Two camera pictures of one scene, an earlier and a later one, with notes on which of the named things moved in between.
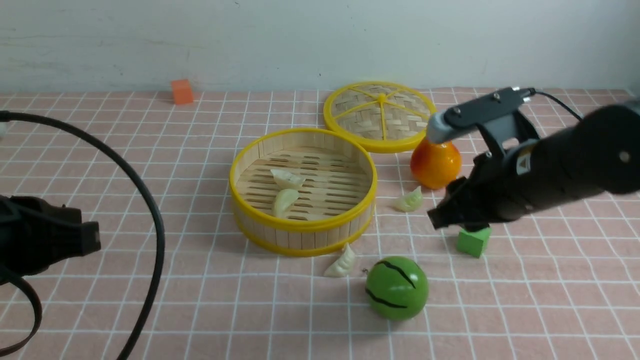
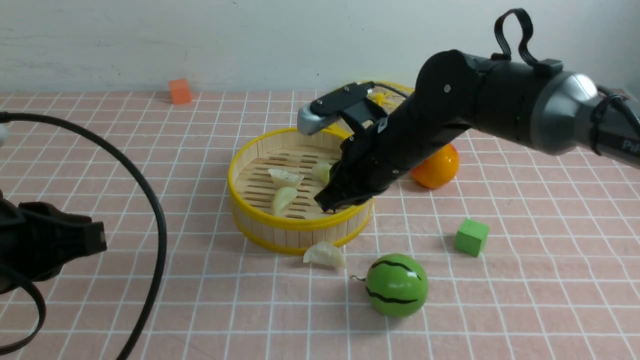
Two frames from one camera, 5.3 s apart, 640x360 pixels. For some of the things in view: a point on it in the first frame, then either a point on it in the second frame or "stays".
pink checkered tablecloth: (564, 285) stays
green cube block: (473, 243) stays
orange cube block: (182, 91) stays
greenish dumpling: (284, 198) stays
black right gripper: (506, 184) -> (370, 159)
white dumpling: (285, 180) stays
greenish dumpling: (410, 201) -> (320, 172)
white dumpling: (344, 266) -> (324, 253)
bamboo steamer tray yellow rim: (335, 209) stays
